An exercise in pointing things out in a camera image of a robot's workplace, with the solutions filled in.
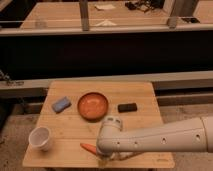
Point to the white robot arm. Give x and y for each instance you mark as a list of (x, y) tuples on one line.
[(192, 135)]

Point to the orange round bowl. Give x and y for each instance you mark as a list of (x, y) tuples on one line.
[(93, 106)]

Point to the black rectangular block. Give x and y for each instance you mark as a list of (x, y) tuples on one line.
[(129, 107)]

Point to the wooden table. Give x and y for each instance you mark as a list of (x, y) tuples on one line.
[(69, 129)]

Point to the blue sponge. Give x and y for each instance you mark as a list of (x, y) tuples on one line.
[(61, 105)]

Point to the folded white paper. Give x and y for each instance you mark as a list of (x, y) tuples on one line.
[(106, 23)]

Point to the white plastic bottle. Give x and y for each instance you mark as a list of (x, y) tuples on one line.
[(124, 155)]

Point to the white paper sheet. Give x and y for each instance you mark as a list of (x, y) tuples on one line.
[(104, 7)]

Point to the white paper cup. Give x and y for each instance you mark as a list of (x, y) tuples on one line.
[(40, 138)]

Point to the grey metal post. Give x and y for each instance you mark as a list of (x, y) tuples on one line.
[(83, 4), (182, 9)]

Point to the grey metal post right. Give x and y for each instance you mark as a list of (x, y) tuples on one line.
[(182, 9)]

